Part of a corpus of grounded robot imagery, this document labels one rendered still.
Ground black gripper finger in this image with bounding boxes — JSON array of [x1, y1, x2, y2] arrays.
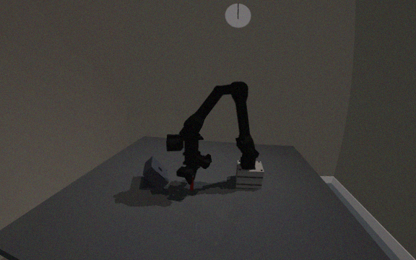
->
[[194, 165, 201, 180], [185, 177, 193, 185]]

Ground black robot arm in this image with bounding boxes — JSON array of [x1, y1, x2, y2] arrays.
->
[[166, 82, 259, 170]]

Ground grey flat panel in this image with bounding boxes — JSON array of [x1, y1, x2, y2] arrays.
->
[[142, 156, 169, 190]]

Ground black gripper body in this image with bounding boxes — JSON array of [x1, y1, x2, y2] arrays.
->
[[176, 150, 200, 178]]

